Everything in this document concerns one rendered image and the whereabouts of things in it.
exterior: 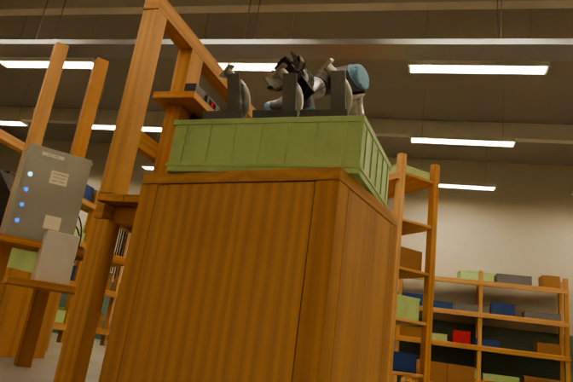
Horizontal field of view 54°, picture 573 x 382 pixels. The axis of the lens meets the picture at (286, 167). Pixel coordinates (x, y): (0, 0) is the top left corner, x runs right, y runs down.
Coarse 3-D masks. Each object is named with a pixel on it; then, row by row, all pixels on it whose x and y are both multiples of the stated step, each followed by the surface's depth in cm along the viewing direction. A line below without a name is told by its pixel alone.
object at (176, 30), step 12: (156, 0) 283; (168, 12) 290; (168, 24) 294; (180, 24) 302; (168, 36) 306; (180, 36) 304; (192, 36) 315; (180, 48) 317; (192, 48) 316; (204, 48) 329; (204, 60) 329; (204, 72) 343; (216, 72) 345; (216, 84) 357; (252, 108) 402
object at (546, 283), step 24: (480, 288) 1045; (528, 288) 1024; (552, 288) 1015; (456, 312) 1036; (480, 312) 1032; (504, 312) 1029; (528, 312) 1019; (408, 336) 1051; (432, 336) 1039; (456, 336) 1031; (480, 336) 1018; (480, 360) 1005
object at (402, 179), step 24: (408, 168) 567; (432, 168) 571; (408, 192) 603; (432, 192) 561; (432, 216) 553; (432, 240) 546; (408, 264) 541; (432, 264) 540; (432, 288) 534; (408, 312) 529; (432, 312) 527; (408, 360) 517
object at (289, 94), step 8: (288, 80) 177; (296, 80) 177; (288, 88) 177; (296, 88) 177; (288, 96) 177; (296, 96) 177; (288, 104) 177; (296, 104) 178; (256, 112) 181; (264, 112) 180; (272, 112) 179; (280, 112) 178; (288, 112) 178; (296, 112) 177
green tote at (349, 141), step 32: (192, 128) 174; (224, 128) 170; (256, 128) 166; (288, 128) 162; (320, 128) 159; (352, 128) 156; (192, 160) 170; (224, 160) 166; (256, 160) 162; (288, 160) 159; (320, 160) 156; (352, 160) 152; (384, 160) 182; (384, 192) 182
